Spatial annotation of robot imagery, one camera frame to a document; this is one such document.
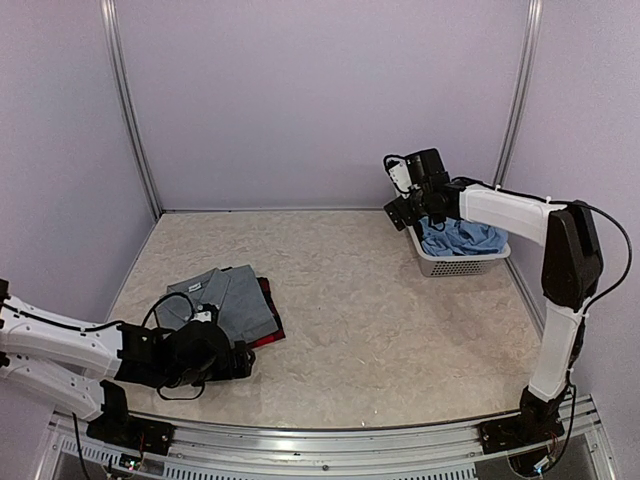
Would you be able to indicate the grey button shirt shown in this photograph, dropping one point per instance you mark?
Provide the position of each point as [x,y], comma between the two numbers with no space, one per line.
[226,289]

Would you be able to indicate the right aluminium frame post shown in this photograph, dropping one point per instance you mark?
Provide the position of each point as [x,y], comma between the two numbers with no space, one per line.
[519,98]

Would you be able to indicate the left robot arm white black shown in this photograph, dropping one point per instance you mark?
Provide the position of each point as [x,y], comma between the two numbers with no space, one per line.
[80,365]

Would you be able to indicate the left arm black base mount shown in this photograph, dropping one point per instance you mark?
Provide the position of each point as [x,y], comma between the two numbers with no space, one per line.
[134,433]

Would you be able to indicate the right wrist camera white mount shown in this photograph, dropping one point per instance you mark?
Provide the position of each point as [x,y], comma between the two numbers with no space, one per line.
[396,168]

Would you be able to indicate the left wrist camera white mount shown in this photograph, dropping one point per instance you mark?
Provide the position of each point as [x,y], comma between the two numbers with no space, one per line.
[207,316]

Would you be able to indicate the front aluminium rail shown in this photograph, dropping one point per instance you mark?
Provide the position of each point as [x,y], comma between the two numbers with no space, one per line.
[201,450]

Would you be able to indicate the red black plaid shirt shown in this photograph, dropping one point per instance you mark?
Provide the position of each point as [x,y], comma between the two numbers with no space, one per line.
[264,324]

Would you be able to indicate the aluminium frame post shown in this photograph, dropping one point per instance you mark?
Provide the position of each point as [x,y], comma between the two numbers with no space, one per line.
[519,98]
[115,48]

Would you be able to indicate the white plastic laundry basket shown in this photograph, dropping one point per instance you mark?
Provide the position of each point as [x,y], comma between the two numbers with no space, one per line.
[431,266]

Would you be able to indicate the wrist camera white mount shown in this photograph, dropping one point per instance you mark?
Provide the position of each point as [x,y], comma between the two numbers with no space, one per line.
[396,168]
[207,316]

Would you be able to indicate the left aluminium frame post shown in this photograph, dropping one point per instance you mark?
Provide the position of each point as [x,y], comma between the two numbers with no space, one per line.
[115,48]

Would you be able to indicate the light blue long sleeve shirt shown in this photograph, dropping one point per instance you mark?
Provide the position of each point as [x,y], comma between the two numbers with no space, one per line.
[461,238]

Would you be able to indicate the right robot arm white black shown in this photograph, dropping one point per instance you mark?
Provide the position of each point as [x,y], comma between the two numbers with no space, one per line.
[572,263]

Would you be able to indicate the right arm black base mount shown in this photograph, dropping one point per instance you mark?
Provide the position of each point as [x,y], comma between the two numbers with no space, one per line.
[509,433]

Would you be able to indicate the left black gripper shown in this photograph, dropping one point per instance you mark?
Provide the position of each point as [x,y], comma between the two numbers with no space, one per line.
[243,366]

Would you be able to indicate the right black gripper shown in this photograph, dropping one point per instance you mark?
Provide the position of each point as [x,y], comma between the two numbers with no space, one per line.
[408,216]

